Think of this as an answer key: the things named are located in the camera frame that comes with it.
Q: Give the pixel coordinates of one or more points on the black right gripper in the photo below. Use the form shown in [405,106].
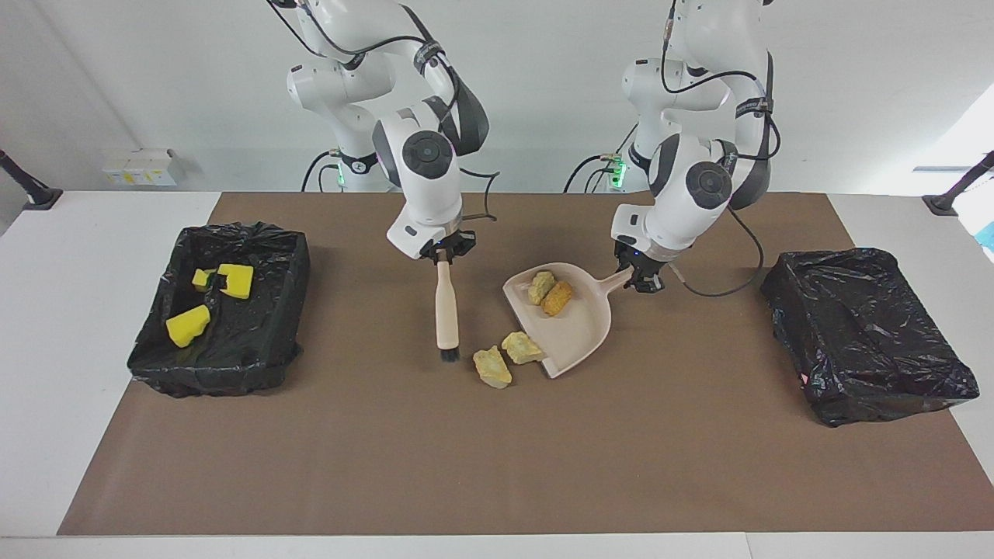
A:
[446,242]

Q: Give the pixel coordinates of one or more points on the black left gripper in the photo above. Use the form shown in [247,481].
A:
[641,262]

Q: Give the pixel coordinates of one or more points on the beige hand brush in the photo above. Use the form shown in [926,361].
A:
[446,310]

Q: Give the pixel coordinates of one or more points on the beige plastic dustpan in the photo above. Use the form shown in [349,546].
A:
[578,326]

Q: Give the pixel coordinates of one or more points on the orange brown foam chunk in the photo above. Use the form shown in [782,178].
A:
[557,297]

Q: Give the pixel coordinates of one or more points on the pale beige foam chunk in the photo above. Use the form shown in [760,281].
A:
[541,287]
[522,347]
[492,366]

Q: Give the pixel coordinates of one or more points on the yellow sponge piece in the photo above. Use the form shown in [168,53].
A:
[188,326]
[202,279]
[237,281]

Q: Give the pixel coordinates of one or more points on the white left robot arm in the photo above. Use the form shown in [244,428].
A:
[691,202]

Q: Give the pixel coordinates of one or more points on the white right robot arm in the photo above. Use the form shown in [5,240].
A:
[427,186]

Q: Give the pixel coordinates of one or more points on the black bag lined bin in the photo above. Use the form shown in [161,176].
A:
[862,334]
[248,349]

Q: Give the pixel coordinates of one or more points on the brown table mat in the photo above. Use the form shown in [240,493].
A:
[497,466]

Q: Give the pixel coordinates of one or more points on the light blue object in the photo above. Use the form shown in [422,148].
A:
[988,235]

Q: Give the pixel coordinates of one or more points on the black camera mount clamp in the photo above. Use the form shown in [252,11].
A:
[951,198]
[31,190]

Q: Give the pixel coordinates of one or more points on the white wall power box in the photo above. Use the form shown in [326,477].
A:
[140,165]

